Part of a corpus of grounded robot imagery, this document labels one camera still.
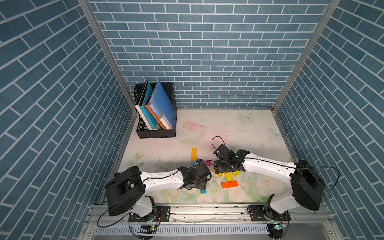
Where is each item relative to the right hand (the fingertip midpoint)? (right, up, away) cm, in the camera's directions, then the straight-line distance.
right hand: (219, 168), depth 85 cm
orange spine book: (-41, +35, -2) cm, 54 cm away
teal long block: (-10, -11, -5) cm, 15 cm away
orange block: (+5, -8, -2) cm, 10 cm away
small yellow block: (0, -4, +1) cm, 4 cm away
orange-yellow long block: (-15, +6, +11) cm, 20 cm away
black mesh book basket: (-53, +22, +22) cm, 61 cm away
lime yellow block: (+10, -3, +2) cm, 11 cm away
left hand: (-9, -8, -3) cm, 12 cm away
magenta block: (-7, +5, -8) cm, 12 cm away
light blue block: (-16, +2, +4) cm, 16 cm away
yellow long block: (+5, -5, +1) cm, 7 cm away
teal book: (-43, +46, +6) cm, 63 cm away
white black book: (-45, +38, -3) cm, 59 cm away
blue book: (-37, +39, +17) cm, 56 cm away
